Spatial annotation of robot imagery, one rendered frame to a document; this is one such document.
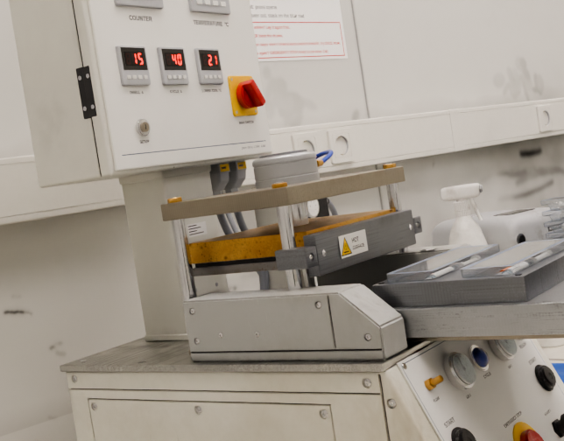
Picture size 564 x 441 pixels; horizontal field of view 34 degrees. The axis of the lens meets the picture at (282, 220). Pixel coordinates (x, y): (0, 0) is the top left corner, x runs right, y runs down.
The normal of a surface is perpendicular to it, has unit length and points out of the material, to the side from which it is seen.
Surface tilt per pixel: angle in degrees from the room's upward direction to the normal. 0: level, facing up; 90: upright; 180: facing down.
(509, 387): 65
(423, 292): 90
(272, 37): 90
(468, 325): 90
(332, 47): 90
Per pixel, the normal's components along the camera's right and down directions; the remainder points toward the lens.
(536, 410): 0.67, -0.51
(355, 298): 0.41, -0.81
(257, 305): -0.56, 0.13
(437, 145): 0.69, -0.07
